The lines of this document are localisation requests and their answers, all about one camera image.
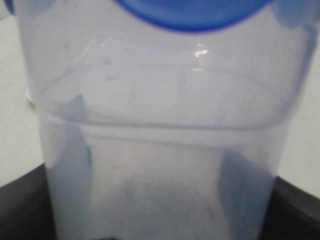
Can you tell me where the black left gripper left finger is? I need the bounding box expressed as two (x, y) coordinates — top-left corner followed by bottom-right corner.
(0, 164), (57, 240)

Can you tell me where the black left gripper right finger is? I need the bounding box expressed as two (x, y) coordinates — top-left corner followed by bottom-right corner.
(260, 176), (320, 240)

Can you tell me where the blue plastic snap lid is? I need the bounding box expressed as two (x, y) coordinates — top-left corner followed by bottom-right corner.
(3, 0), (320, 34)

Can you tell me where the clear plastic tall container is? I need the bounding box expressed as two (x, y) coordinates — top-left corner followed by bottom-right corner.
(14, 0), (320, 240)

